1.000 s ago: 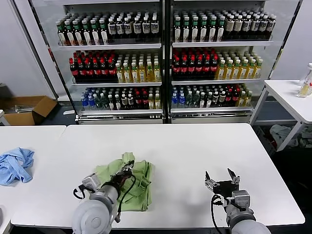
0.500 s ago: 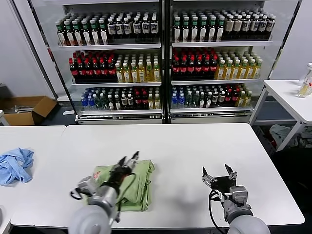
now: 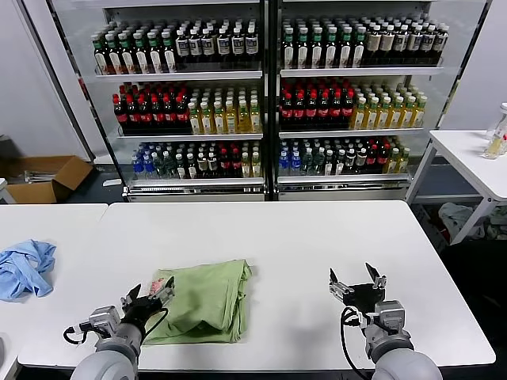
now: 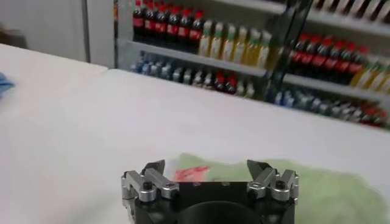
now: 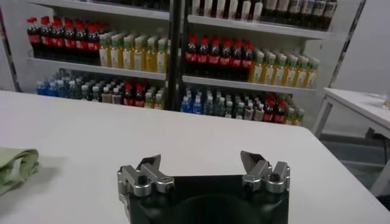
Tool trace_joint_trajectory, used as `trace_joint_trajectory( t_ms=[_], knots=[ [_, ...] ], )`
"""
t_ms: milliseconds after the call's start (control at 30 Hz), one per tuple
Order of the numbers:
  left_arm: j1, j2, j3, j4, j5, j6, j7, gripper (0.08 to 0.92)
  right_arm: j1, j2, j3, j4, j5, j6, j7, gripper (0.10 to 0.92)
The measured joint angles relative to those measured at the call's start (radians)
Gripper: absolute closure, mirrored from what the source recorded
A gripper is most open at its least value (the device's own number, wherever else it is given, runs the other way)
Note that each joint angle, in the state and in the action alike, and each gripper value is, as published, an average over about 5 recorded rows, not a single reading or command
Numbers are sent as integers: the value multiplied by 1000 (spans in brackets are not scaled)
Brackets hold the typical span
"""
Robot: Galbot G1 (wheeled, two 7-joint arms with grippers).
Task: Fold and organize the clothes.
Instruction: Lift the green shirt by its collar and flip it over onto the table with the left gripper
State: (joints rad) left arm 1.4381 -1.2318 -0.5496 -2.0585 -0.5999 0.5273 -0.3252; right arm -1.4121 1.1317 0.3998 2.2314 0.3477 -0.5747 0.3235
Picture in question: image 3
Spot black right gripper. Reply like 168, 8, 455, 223
330, 262, 387, 316

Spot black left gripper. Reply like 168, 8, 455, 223
120, 276, 176, 329

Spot light green t-shirt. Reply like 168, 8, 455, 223
141, 257, 254, 345

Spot beverage display fridge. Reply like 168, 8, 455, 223
21, 0, 494, 203

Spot pale cloth heap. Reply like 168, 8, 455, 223
489, 207, 507, 241
437, 201, 486, 241

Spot crumpled light blue cloth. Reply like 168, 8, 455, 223
0, 238, 58, 302

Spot open cardboard box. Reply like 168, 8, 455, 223
0, 154, 95, 204

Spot white side table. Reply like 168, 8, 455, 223
406, 129, 507, 249

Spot clear glass bottle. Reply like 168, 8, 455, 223
482, 101, 507, 160

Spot green-capped dark tea bottle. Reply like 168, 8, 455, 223
148, 32, 164, 74
120, 32, 136, 74
94, 34, 109, 75
310, 26, 325, 68
324, 26, 339, 68
134, 32, 150, 74
295, 26, 311, 68
338, 25, 353, 67
281, 26, 297, 68
353, 25, 367, 67
162, 31, 177, 74
107, 33, 123, 75

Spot white-capped beige-label bottle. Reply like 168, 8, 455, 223
366, 25, 382, 65
380, 25, 396, 65

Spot white-capped navy-label bottle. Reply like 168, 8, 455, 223
231, 26, 246, 62
216, 27, 232, 63
189, 28, 204, 63
176, 29, 191, 63
202, 28, 218, 63
245, 25, 261, 62
407, 24, 422, 64
395, 24, 410, 64
421, 23, 436, 64
434, 23, 450, 63

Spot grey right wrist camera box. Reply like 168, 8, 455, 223
372, 300, 406, 330

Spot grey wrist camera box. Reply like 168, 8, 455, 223
81, 305, 122, 338
372, 300, 406, 330

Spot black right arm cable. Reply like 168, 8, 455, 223
339, 306, 375, 380

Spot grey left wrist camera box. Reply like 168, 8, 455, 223
81, 305, 122, 338

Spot black fridge centre post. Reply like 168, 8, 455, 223
261, 0, 283, 203

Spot reflective fridge side wall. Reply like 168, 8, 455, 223
406, 0, 494, 199
21, 0, 132, 195

